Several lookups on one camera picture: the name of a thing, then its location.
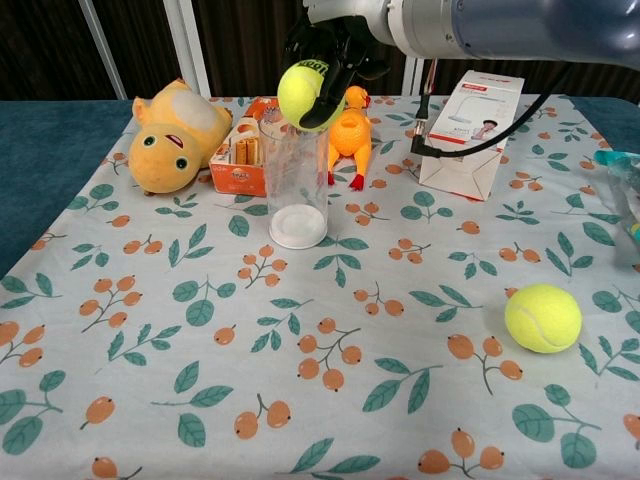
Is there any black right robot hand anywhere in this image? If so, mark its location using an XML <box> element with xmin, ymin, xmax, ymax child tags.
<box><xmin>283</xmin><ymin>0</ymin><xmax>390</xmax><ymax>134</ymax></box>

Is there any yellow-green tennis ball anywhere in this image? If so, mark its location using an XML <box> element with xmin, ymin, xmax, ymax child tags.
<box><xmin>503</xmin><ymin>283</ymin><xmax>584</xmax><ymax>355</ymax></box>
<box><xmin>277</xmin><ymin>58</ymin><xmax>347</xmax><ymax>132</ymax></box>

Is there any clear plastic tube container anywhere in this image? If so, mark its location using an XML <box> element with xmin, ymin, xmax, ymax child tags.
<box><xmin>257</xmin><ymin>117</ymin><xmax>331</xmax><ymax>250</ymax></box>

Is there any orange rubber chicken toy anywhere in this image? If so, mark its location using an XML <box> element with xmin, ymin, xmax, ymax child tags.
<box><xmin>327</xmin><ymin>85</ymin><xmax>375</xmax><ymax>193</ymax></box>

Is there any orange snack box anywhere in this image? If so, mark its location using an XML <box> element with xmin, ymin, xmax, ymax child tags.
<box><xmin>208</xmin><ymin>96</ymin><xmax>281</xmax><ymax>197</ymax></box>

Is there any white desk lamp box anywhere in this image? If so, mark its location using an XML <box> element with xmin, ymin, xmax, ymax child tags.
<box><xmin>418</xmin><ymin>69</ymin><xmax>526</xmax><ymax>202</ymax></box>

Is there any yellow plush toy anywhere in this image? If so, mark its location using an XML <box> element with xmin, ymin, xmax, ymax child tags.
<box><xmin>127</xmin><ymin>78</ymin><xmax>235</xmax><ymax>197</ymax></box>

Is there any clear plastic bag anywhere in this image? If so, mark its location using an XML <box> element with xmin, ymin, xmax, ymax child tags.
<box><xmin>593</xmin><ymin>147</ymin><xmax>640</xmax><ymax>271</ymax></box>

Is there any teal table cover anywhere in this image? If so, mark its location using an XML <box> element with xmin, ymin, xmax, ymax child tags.
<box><xmin>0</xmin><ymin>94</ymin><xmax>640</xmax><ymax>281</ymax></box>

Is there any floral leaf berry tablecloth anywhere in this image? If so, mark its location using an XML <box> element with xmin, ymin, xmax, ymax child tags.
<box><xmin>0</xmin><ymin>94</ymin><xmax>640</xmax><ymax>480</ymax></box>

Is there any white frame post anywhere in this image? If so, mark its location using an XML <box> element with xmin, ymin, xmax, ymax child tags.
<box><xmin>78</xmin><ymin>0</ymin><xmax>129</xmax><ymax>100</ymax></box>
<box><xmin>401</xmin><ymin>49</ymin><xmax>426</xmax><ymax>96</ymax></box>
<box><xmin>164</xmin><ymin>0</ymin><xmax>214</xmax><ymax>97</ymax></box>

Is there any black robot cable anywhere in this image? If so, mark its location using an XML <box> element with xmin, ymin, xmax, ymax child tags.
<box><xmin>409</xmin><ymin>57</ymin><xmax>576</xmax><ymax>161</ymax></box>

